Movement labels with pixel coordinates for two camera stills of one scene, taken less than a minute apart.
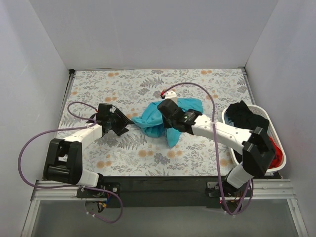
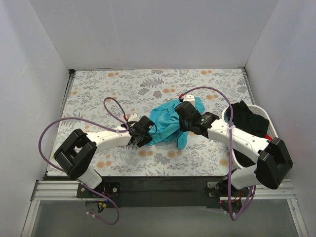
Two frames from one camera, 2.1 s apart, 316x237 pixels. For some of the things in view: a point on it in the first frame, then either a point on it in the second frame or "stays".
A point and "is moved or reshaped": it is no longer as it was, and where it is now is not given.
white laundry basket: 272,133 stays
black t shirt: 243,117 stays
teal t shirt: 152,120 is moved or reshaped
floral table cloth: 198,152 stays
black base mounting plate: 144,191 stays
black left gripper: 118,122 to 144,133
